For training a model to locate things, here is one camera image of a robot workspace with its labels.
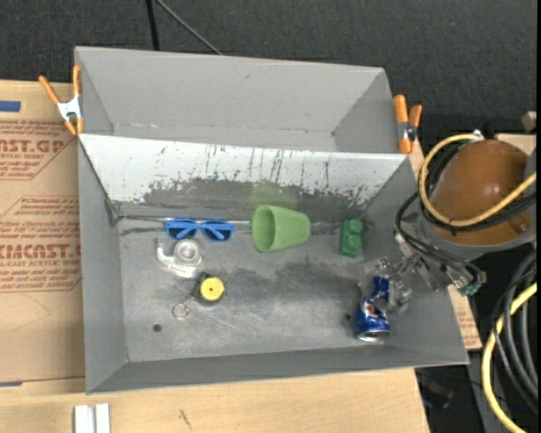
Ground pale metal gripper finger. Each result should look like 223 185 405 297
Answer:
386 283 415 315
360 257 410 280

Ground green toy brick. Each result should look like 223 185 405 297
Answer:
337 217 365 258

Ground grey metal bin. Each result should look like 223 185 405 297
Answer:
73 46 471 395

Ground clear glass tape dispenser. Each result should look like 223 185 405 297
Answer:
156 237 206 280

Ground blue sunglasses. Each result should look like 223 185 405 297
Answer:
163 217 238 243

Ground brown cardboard board, red print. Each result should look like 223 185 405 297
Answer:
0 78 484 390

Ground green plastic cup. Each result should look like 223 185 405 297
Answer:
251 204 312 253

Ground blue drink can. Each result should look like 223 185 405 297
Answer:
353 274 394 345

